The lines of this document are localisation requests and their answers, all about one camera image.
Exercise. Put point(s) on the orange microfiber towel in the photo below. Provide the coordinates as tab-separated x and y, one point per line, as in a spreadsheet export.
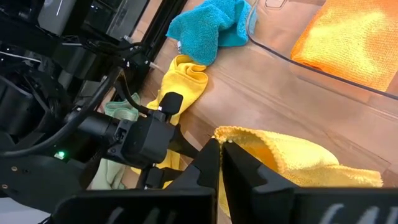
351	43

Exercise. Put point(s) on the yellow microfiber towel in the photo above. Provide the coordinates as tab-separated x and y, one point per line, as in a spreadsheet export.
301	165
183	81

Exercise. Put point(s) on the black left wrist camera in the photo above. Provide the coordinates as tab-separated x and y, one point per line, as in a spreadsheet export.
171	102

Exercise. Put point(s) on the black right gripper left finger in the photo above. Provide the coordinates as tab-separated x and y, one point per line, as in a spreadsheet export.
202	168

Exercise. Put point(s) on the clear plastic bin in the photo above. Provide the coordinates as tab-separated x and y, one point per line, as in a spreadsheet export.
273	49

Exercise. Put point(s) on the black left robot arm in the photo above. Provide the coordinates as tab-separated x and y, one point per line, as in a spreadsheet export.
37	180

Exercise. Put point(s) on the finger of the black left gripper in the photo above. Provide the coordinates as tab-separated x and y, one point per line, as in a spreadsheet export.
185	146

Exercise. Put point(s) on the teal microfiber towel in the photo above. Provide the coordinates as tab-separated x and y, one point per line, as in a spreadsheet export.
205	28

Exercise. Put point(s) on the light green microfiber towel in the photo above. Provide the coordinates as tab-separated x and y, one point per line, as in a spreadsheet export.
121	110

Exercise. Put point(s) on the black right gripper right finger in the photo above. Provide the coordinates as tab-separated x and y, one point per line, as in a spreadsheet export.
248	193

